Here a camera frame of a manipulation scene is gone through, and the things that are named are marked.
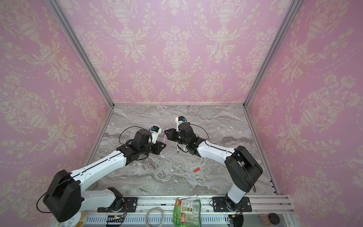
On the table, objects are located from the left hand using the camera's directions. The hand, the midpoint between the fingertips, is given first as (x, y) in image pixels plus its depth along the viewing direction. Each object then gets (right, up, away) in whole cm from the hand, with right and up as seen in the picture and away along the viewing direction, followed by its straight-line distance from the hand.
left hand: (166, 145), depth 82 cm
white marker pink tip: (+13, -27, -6) cm, 31 cm away
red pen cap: (+19, -16, +5) cm, 25 cm away
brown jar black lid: (+49, -29, -20) cm, 60 cm away
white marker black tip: (+6, -6, +12) cm, 15 cm away
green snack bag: (+12, -31, -12) cm, 36 cm away
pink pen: (-1, +4, -1) cm, 4 cm away
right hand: (-1, +7, 0) cm, 7 cm away
